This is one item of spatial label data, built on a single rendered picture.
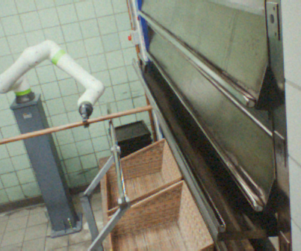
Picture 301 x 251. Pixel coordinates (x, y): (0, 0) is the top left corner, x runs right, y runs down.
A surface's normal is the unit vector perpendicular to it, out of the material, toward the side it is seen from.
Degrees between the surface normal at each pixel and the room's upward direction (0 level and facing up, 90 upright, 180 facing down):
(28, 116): 90
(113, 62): 90
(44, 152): 90
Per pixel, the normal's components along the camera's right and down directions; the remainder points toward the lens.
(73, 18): 0.16, 0.37
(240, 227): 0.04, -0.93
